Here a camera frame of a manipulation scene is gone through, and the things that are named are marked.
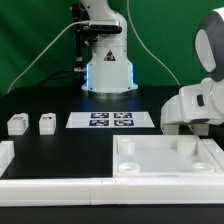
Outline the white U-shaped fence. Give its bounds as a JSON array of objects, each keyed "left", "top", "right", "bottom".
[{"left": 0, "top": 139, "right": 224, "bottom": 207}]

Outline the white cable right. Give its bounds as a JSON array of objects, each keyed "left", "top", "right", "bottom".
[{"left": 125, "top": 0, "right": 182, "bottom": 88}]

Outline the white cable left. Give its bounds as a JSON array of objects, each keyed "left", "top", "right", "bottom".
[{"left": 6, "top": 20, "right": 91, "bottom": 94}]

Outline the white marker sheet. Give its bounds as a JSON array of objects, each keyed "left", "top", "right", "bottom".
[{"left": 66, "top": 112, "right": 155, "bottom": 128}]

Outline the black cable at base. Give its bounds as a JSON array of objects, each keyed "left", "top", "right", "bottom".
[{"left": 39, "top": 69, "right": 88, "bottom": 88}]

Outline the white cable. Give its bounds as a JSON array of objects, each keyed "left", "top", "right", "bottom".
[
  {"left": 6, "top": 20, "right": 91, "bottom": 94},
  {"left": 125, "top": 0, "right": 182, "bottom": 88}
]

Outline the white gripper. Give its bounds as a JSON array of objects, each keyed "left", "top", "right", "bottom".
[{"left": 161, "top": 78, "right": 224, "bottom": 125}]

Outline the white square tabletop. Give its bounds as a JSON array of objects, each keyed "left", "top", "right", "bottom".
[{"left": 113, "top": 135, "right": 224, "bottom": 178}]

